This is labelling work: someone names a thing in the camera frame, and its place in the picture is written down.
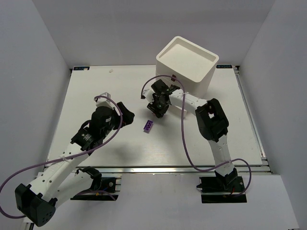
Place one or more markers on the aluminium rail front edge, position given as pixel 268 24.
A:
pixel 254 169

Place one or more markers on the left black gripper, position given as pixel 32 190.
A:
pixel 117 117

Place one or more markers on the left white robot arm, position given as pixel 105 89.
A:
pixel 39 199

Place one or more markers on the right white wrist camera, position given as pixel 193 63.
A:
pixel 148 95

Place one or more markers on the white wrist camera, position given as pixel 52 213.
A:
pixel 103 100
pixel 148 95

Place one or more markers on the blue label sticker left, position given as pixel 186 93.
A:
pixel 81 68

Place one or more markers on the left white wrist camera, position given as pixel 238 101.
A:
pixel 103 100

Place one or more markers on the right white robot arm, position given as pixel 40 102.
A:
pixel 211 119

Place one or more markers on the blue label sticker right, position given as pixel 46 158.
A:
pixel 224 66

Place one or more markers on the white three-drawer storage box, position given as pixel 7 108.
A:
pixel 192 64

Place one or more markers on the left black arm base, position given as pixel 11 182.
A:
pixel 102 188

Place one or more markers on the purple long lego brick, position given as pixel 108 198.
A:
pixel 148 126

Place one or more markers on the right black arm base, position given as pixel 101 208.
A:
pixel 213 192

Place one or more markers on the blue label sticker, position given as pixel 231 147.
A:
pixel 224 66
pixel 81 68

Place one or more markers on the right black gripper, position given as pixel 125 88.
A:
pixel 158 101

